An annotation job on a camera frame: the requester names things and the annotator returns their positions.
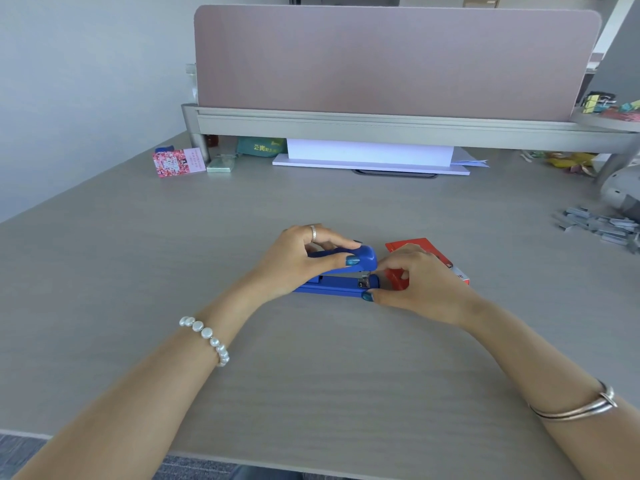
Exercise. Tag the person's left hand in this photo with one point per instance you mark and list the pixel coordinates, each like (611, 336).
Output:
(287, 264)

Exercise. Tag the person's right hand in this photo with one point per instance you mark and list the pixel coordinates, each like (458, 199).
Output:
(430, 289)

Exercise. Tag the person's left thumb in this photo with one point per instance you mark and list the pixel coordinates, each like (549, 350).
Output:
(336, 263)

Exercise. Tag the person's right thumb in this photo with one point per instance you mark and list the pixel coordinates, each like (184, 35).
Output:
(384, 295)

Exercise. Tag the blue stapler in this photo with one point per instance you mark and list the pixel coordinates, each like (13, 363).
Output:
(335, 285)

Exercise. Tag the person's right forearm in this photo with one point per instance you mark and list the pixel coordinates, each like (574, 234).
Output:
(550, 384)

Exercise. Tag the person's left forearm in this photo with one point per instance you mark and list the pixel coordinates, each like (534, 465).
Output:
(150, 384)

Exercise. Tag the red staple box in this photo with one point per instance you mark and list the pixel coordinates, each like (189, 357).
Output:
(417, 243)

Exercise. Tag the white paper stack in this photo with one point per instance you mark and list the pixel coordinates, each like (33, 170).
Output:
(370, 153)

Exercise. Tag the green packet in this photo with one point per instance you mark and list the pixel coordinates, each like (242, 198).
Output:
(261, 146)

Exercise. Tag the grey metal desk shelf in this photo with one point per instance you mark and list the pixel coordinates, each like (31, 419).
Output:
(400, 128)

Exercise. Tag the small clear staple box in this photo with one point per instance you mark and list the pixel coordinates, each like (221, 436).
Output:
(221, 163)

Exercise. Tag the folded white paper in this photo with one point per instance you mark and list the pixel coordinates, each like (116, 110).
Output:
(470, 159)

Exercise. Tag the small dark red bottle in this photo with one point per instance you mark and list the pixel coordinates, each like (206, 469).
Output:
(212, 140)

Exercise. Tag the pink floral card box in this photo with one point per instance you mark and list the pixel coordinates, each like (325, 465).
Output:
(175, 162)

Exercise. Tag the small blue item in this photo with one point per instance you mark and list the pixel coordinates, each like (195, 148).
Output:
(164, 149)

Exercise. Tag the pink desk divider panel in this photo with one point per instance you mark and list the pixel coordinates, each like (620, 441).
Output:
(395, 59)

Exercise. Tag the pile of loose staple strips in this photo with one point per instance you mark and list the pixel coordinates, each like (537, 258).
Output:
(600, 225)

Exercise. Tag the silver bangle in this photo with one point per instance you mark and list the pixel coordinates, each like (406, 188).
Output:
(582, 410)

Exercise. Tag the yellow crumpled wrapper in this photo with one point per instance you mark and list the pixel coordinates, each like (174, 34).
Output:
(570, 160)

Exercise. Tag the white rounded device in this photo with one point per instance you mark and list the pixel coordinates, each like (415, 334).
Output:
(622, 187)

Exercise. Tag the black and yellow binder clips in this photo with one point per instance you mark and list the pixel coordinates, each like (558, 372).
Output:
(595, 102)

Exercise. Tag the colourful binder clips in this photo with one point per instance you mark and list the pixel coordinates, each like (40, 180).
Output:
(625, 110)

